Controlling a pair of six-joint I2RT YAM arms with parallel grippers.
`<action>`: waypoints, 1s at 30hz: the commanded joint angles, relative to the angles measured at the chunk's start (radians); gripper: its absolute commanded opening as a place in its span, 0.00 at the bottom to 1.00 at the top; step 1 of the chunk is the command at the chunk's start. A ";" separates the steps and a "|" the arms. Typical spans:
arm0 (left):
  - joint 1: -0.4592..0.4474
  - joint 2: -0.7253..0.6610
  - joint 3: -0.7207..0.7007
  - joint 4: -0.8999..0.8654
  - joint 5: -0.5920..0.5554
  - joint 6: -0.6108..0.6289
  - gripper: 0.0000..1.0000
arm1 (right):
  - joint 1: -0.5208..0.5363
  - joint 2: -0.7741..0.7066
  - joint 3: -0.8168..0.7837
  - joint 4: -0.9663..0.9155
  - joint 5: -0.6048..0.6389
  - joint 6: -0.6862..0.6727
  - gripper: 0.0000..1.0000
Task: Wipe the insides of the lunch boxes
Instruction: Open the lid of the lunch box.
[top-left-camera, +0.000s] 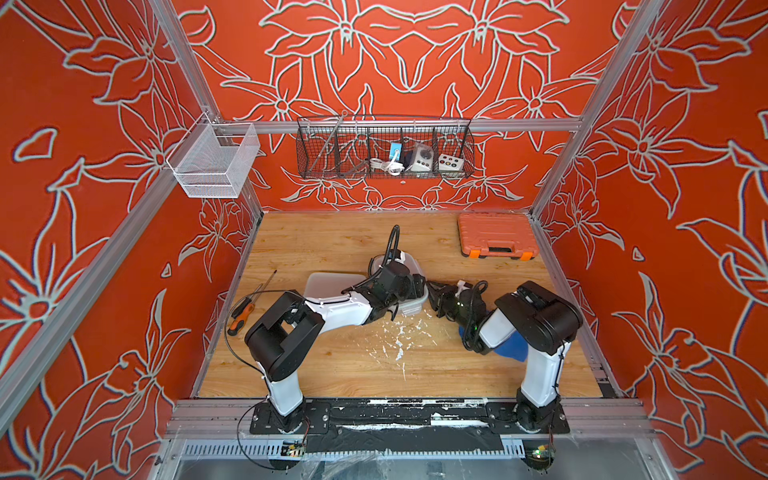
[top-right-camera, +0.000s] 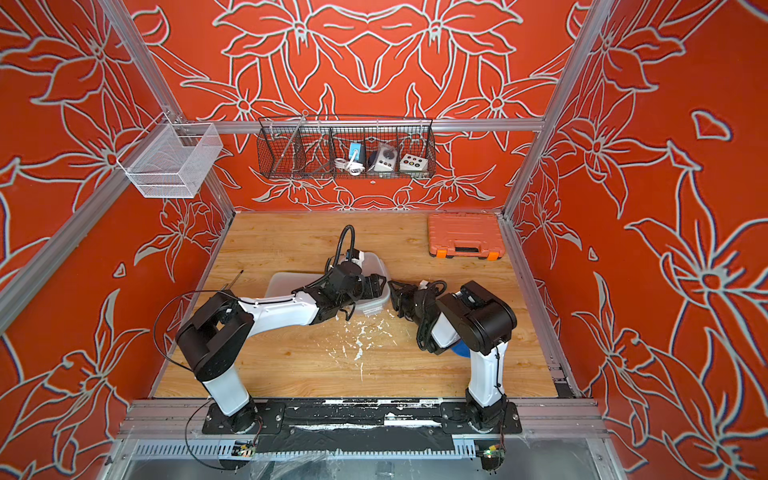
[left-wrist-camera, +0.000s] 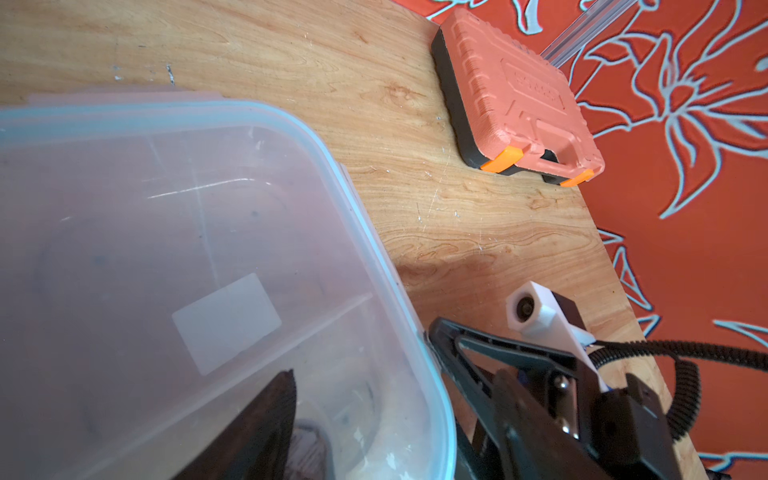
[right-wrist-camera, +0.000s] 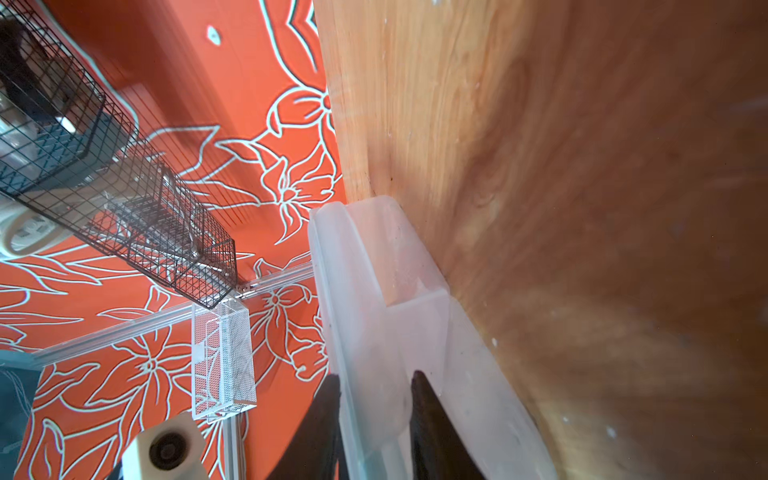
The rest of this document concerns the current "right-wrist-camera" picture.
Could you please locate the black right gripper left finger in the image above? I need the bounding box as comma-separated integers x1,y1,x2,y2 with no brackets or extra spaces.
267,374,348,479

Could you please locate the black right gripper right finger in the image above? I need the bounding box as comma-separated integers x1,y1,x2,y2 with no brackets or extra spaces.
409,370,484,479

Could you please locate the clear lunch box lid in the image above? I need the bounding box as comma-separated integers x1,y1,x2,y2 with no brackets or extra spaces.
308,196,556,479

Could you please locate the clear acrylic wall bin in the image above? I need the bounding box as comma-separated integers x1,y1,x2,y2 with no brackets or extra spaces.
191,298,257,423

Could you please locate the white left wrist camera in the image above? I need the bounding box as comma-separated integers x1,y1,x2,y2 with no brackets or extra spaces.
120,412,209,480

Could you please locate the black wire wall basket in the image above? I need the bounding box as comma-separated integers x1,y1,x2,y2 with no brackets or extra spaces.
1,1,237,309

